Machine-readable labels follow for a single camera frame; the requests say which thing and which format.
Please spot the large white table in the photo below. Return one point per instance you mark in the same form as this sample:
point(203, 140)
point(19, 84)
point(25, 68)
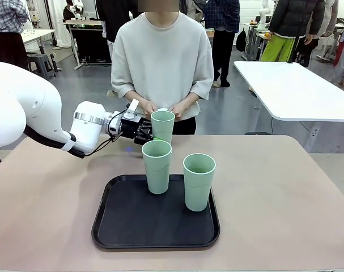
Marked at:
point(288, 90)

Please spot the distant bystander in black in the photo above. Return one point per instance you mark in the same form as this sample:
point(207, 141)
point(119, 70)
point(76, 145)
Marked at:
point(68, 12)

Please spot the small white background robot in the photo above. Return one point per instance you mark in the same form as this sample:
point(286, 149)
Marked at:
point(78, 5)

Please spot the black hanging backpack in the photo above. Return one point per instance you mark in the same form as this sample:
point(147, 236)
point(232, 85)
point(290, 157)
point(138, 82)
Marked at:
point(241, 41)

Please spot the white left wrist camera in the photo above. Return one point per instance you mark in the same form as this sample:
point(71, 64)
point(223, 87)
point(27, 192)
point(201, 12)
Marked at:
point(132, 107)

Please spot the bystander in plaid shirt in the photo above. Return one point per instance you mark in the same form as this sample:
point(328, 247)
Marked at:
point(7, 17)

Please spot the pale green plastic cup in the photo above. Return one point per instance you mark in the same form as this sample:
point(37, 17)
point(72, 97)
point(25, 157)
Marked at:
point(163, 127)
point(198, 190)
point(157, 175)

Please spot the grey legged background desk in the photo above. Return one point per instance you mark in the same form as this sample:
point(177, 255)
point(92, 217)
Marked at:
point(254, 42)

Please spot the person's left forearm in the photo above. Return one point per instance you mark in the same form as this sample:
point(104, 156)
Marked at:
point(191, 99)

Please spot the grey plastic step stool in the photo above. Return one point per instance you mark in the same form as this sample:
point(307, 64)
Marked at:
point(42, 66)

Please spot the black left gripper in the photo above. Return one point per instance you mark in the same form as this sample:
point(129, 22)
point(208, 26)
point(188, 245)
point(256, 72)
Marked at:
point(130, 127)

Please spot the person's left hand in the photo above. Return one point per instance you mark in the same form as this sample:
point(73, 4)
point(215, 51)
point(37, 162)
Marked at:
point(180, 110)

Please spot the person's right forearm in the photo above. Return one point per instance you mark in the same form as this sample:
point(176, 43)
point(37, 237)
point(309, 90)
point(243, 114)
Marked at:
point(137, 99)

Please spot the bystander in black clothes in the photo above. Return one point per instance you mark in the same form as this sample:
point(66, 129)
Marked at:
point(115, 14)

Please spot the black framed background desk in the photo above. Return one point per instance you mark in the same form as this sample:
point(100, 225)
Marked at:
point(86, 42)

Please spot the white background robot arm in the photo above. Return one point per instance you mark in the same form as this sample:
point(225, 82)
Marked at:
point(263, 14)

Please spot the black plastic serving tray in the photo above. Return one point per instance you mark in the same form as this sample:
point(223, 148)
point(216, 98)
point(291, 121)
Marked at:
point(160, 226)

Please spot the white background desk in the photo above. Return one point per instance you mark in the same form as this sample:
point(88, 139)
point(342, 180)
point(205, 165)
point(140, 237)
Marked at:
point(38, 34)

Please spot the person's right hand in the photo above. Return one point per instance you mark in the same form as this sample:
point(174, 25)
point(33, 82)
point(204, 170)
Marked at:
point(147, 109)

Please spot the bystander in dark checked shirt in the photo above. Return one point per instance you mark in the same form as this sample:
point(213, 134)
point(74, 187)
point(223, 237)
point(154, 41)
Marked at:
point(221, 17)

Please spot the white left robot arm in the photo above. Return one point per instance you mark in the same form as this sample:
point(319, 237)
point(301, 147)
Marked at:
point(18, 113)

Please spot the bystander with green trousers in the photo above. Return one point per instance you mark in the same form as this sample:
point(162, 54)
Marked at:
point(293, 17)

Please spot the person in beige shirt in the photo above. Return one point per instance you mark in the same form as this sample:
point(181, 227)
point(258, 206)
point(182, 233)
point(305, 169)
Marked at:
point(160, 56)

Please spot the black thin pole stand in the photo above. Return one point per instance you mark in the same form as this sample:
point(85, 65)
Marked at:
point(293, 51)

